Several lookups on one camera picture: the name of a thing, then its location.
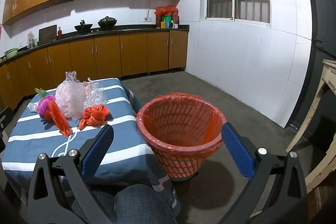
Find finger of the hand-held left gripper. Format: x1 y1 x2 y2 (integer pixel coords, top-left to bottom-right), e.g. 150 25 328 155
0 106 14 153

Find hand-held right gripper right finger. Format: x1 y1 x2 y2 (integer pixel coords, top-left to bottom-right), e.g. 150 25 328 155
221 122 307 224

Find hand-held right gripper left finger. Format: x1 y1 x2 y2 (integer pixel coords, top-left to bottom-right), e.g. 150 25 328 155
27 124 116 224

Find white bag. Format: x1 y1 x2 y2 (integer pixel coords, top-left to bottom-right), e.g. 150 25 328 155
55 71 108 120

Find red plastic bin liner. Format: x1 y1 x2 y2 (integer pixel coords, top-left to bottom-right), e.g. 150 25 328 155
136 93 227 159

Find blue striped tablecloth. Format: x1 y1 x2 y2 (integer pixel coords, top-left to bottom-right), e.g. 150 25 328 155
1 78 181 214

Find crumpled red plastic bag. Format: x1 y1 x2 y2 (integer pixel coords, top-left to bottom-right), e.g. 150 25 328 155
79 105 110 130

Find magenta plastic bag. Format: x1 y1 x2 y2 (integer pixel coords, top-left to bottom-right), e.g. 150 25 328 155
36 97 57 119

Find light green plastic bag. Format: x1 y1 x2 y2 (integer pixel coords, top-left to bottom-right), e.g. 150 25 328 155
35 87 49 98

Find large red plastic bag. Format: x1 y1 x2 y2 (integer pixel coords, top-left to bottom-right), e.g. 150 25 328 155
44 101 72 137

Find green basin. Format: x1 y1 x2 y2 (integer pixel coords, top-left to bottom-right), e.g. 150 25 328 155
4 48 19 59

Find person's jeans-clad leg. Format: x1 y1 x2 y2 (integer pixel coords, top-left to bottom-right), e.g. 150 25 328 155
71 185 177 224

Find clear glass jar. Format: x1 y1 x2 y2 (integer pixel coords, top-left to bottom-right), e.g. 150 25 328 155
27 31 37 49

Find worn white wooden furniture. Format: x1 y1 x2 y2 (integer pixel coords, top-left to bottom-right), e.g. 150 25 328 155
286 59 336 193

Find wooden lower kitchen cabinets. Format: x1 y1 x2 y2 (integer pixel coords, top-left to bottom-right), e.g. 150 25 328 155
0 30 189 111

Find black wok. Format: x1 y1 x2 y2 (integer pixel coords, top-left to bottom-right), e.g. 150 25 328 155
74 19 93 31

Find black kitchen countertop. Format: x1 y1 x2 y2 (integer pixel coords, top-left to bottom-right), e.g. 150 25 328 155
0 25 190 64

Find black pot with lid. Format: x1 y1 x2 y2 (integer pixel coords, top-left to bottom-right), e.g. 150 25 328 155
98 16 118 28

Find red bag on condiments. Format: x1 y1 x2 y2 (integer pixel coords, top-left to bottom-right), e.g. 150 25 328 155
154 5 178 16

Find dark door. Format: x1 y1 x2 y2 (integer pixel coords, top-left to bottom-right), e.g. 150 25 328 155
286 0 336 151

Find white outlet cable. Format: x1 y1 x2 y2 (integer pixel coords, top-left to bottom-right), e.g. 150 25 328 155
146 0 158 20

